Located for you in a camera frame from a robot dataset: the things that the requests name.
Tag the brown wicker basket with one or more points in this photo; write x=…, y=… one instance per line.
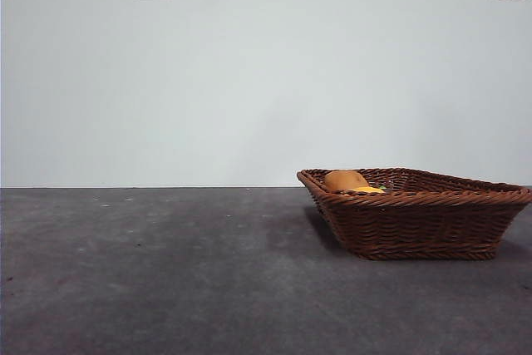
x=420, y=226

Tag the yellow corn cob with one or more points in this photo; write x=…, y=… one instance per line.
x=367, y=190

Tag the brown potato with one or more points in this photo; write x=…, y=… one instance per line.
x=343, y=180

